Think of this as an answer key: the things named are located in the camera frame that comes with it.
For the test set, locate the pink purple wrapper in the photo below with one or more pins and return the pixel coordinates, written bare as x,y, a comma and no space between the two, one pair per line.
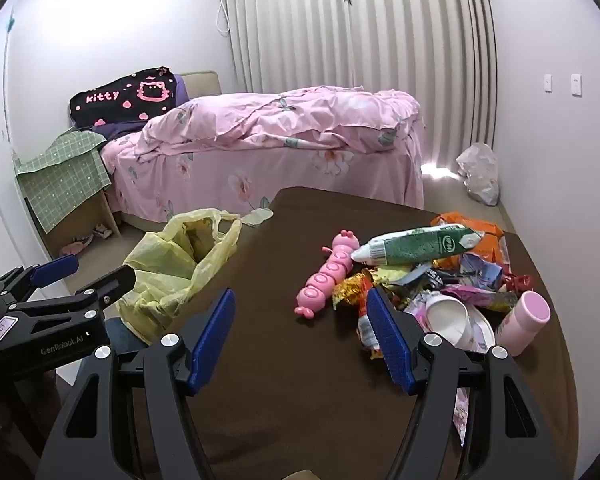
480,297

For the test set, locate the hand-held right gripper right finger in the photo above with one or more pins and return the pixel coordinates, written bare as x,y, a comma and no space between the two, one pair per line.
387,340

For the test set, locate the pink slippers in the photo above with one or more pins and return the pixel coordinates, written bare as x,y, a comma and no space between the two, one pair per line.
75,247

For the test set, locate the beige headboard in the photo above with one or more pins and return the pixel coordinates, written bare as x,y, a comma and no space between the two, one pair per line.
202,85

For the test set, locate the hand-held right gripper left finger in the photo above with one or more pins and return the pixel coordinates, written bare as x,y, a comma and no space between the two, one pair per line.
212,330

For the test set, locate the bed with pink sheet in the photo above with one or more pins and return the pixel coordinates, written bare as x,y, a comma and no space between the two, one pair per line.
280,182

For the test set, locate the green checked cloth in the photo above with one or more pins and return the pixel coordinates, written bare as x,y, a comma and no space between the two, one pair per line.
65,175

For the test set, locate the white paper cup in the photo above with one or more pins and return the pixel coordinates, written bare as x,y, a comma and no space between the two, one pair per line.
447,316

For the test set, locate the white pleated curtain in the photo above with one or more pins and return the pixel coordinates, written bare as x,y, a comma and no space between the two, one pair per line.
360,35

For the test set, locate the white wall switch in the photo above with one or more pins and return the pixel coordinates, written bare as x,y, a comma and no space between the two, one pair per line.
575,85
548,83

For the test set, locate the red candy wrapper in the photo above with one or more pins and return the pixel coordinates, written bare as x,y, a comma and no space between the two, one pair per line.
516,282

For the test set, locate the wooden nightstand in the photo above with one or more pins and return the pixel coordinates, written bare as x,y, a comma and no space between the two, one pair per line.
107,215

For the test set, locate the yellow bag trash bin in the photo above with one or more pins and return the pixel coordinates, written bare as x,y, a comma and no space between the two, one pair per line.
170,265

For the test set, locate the black Hello Kitty pillow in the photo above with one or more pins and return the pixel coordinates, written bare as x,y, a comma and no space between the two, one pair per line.
115,97

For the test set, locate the teal wall hook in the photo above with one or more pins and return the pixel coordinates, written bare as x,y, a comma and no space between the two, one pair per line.
11,22

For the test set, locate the pink caterpillar toy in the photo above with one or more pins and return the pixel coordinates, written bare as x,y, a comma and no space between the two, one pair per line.
330,272

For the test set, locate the green white tube packet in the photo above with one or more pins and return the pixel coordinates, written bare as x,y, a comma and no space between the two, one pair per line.
420,245

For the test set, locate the pink floral duvet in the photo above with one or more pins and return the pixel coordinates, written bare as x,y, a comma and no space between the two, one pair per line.
290,115

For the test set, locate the white pink printed packet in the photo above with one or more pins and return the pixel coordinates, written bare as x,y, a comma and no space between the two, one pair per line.
482,332

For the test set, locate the orange snack packet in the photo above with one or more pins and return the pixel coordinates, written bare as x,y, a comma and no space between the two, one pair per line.
491,240

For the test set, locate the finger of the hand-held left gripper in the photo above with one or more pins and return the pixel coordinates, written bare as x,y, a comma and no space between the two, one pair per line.
55,267
115,280

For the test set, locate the white shoes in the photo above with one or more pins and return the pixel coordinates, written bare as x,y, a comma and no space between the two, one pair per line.
101,230

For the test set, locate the black blue packet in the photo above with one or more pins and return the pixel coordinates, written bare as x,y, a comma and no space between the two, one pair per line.
425,277

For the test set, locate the white plastic bag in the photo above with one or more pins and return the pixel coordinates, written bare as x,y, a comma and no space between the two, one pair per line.
479,172

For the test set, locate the blue white wrapper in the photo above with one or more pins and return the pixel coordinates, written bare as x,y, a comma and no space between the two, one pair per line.
480,270

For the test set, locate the brown tablecloth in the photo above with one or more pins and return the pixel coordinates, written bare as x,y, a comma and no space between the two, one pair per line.
300,385

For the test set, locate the pink bottle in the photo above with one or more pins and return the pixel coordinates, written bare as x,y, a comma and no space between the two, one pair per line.
522,322

